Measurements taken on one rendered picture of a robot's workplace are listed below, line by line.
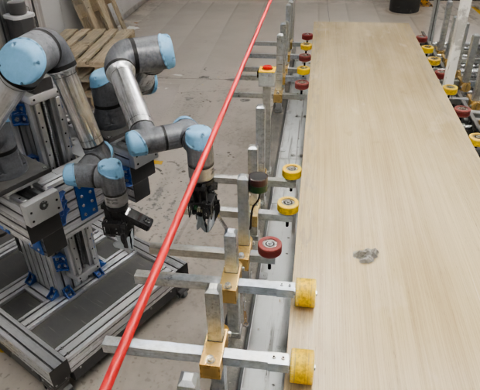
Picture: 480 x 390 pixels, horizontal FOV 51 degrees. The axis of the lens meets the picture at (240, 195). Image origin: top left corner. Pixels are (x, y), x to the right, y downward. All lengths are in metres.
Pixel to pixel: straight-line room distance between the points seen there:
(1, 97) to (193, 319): 1.53
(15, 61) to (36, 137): 0.64
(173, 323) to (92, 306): 0.42
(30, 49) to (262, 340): 1.13
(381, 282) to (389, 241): 0.20
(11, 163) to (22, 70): 0.50
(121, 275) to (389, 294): 1.53
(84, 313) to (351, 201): 1.36
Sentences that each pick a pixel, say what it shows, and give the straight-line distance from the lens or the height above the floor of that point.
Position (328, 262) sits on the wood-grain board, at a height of 0.90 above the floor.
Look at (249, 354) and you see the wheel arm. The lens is 1.26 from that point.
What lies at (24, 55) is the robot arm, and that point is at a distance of 1.50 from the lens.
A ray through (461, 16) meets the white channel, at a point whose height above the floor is 1.26.
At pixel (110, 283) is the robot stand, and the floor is 0.21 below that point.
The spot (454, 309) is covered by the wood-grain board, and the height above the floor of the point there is 0.90.
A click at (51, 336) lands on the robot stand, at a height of 0.21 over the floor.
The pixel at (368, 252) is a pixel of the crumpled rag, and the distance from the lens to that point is 1.64.
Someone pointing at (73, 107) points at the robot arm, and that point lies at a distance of 1.68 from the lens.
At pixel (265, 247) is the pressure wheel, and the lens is 1.63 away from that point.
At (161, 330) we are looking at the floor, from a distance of 2.63.
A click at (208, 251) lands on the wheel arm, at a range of 1.70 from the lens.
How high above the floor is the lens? 1.94
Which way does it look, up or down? 33 degrees down
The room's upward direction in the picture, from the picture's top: 1 degrees counter-clockwise
